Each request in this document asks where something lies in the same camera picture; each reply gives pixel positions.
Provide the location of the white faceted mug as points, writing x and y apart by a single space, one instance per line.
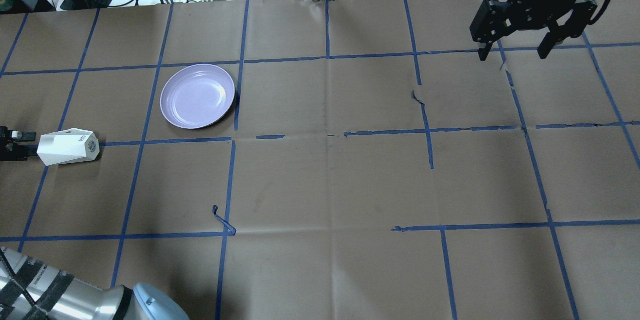
68 146

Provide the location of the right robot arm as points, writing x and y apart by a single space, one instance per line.
563 19

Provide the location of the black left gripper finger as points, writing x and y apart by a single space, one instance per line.
16 152
8 135

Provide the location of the lavender plate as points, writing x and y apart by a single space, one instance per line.
197 96

